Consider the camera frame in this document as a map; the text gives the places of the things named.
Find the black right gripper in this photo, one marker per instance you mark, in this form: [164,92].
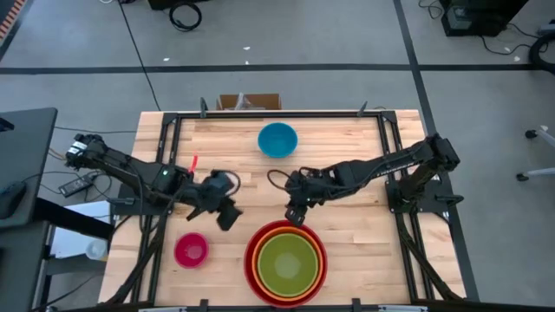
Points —
[308,186]

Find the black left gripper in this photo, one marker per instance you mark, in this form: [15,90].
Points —
[214,188]

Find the green bowl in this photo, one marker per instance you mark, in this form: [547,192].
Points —
[288,265]

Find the orange bowl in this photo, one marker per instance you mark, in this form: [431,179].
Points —
[255,264]

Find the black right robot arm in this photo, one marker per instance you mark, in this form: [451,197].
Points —
[390,164]

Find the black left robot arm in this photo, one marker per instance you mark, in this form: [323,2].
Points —
[130,169]

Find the stacked red yellow green bowls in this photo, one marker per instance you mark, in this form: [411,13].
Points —
[248,264]

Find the small pink bowl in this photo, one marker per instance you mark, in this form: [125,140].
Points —
[191,250]

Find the red tag strip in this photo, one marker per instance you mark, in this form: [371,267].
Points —
[193,163]

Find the teal bowl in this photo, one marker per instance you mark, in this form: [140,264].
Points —
[277,139]

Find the cardboard box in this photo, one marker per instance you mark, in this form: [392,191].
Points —
[256,102]

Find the clear plastic cup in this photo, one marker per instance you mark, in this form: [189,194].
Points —
[96,249]

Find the black power adapter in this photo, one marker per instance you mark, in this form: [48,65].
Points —
[76,185]

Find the dark grey side desk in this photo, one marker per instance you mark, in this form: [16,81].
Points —
[24,143]

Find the black computer mouse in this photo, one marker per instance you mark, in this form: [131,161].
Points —
[11,199]

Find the white chair base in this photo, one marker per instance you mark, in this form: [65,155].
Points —
[539,172]

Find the black equipment case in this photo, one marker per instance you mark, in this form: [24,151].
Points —
[477,17]

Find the black aluminium table frame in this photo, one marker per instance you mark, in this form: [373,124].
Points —
[171,130]

